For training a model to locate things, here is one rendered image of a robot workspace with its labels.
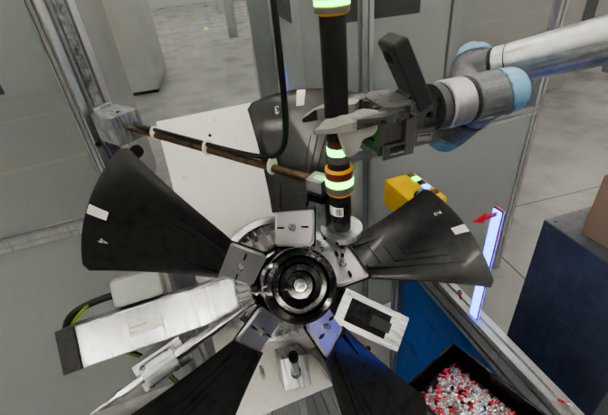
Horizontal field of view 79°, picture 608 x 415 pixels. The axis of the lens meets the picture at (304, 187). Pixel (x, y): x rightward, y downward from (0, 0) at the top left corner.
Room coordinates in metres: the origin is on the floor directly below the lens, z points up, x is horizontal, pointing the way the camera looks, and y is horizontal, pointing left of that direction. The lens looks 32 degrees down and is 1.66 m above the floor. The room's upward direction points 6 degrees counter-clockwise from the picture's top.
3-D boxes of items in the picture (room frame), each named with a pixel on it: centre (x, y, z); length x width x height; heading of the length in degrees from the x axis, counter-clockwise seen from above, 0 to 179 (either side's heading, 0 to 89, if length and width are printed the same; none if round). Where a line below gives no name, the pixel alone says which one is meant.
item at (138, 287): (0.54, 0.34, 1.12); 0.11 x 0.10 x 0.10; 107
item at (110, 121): (0.87, 0.44, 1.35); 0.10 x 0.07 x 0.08; 52
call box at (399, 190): (0.87, -0.31, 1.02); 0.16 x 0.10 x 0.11; 17
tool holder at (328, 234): (0.49, -0.05, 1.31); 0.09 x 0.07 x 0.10; 52
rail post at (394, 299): (0.91, -0.30, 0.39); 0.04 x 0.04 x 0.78; 17
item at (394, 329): (0.53, -0.09, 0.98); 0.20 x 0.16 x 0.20; 17
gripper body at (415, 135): (0.52, -0.16, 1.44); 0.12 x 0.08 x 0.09; 107
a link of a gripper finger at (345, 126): (0.46, -0.07, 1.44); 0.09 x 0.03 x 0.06; 117
